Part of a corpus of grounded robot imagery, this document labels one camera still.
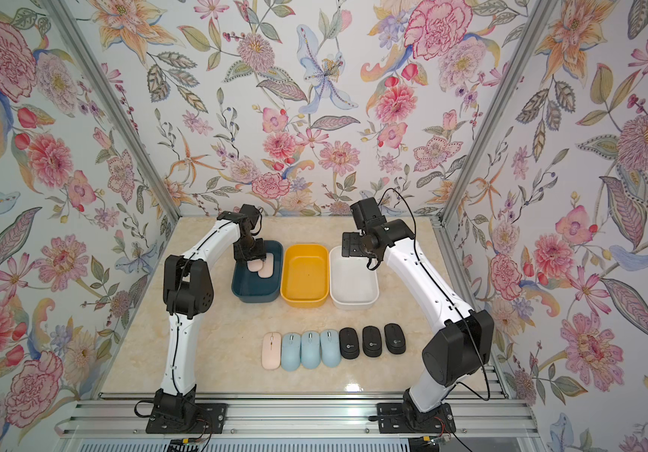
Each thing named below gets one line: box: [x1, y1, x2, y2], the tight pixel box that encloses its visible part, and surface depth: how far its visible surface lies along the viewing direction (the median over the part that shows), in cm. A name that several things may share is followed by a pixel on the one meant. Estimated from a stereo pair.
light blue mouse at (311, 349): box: [300, 330, 322, 370], surface depth 86 cm
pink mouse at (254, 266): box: [246, 258, 264, 273], surface depth 102 cm
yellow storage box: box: [279, 243, 330, 308], surface depth 103 cm
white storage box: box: [328, 245, 380, 310], surface depth 99 cm
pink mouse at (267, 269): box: [258, 252, 275, 279], surface depth 103 cm
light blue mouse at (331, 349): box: [320, 329, 342, 369], surface depth 86 cm
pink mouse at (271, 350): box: [260, 331, 282, 371], surface depth 86 cm
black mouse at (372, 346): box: [361, 325, 383, 358], surface depth 87 cm
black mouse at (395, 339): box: [384, 322, 406, 356], surface depth 88 cm
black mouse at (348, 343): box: [339, 326, 360, 360], surface depth 87 cm
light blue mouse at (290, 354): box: [280, 332, 302, 372], surface depth 86 cm
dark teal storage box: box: [231, 240, 284, 304], surface depth 102 cm
